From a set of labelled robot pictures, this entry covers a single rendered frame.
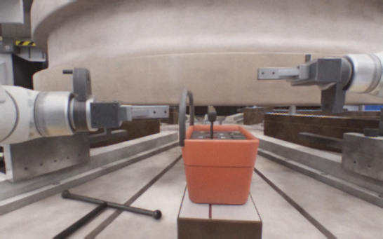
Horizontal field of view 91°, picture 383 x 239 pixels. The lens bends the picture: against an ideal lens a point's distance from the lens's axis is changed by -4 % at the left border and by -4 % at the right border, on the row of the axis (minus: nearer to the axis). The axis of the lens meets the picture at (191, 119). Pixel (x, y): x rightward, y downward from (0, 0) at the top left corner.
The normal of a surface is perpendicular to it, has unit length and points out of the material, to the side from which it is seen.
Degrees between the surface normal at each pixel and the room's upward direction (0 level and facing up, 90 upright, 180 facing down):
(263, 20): 90
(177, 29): 90
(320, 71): 90
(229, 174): 97
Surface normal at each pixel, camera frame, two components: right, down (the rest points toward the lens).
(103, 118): 0.29, 0.10
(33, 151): 0.88, 0.04
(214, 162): -0.09, 0.22
